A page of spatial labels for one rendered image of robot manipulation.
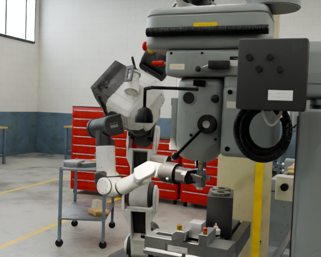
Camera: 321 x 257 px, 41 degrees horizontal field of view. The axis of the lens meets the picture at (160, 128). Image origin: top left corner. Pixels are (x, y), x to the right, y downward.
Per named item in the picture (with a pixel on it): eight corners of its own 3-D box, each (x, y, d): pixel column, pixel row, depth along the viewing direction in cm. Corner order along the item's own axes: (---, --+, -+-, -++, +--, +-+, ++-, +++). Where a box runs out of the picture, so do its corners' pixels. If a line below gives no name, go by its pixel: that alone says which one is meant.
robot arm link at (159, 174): (162, 182, 179) (141, 178, 186) (177, 184, 187) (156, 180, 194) (166, 155, 180) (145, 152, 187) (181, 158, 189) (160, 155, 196)
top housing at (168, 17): (141, 49, 167) (142, 6, 166) (164, 57, 191) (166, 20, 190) (265, 47, 150) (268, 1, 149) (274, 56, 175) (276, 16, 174)
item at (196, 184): (205, 187, 171) (206, 173, 171) (193, 186, 172) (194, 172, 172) (205, 185, 176) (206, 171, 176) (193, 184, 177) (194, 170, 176)
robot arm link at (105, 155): (90, 195, 200) (88, 146, 202) (108, 193, 211) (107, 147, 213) (109, 195, 194) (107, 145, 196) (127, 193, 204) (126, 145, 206)
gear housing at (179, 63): (163, 75, 165) (164, 49, 164) (183, 80, 187) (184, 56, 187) (252, 76, 153) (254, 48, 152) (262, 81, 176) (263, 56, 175)
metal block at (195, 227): (188, 237, 172) (188, 222, 172) (193, 233, 178) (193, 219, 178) (200, 239, 170) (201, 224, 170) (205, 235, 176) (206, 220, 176)
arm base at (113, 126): (94, 145, 211) (82, 125, 208) (111, 131, 219) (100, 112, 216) (112, 143, 200) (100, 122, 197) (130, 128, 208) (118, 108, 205)
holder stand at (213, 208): (205, 235, 203) (207, 193, 202) (208, 223, 224) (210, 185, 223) (231, 238, 201) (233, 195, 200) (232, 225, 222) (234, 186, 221)
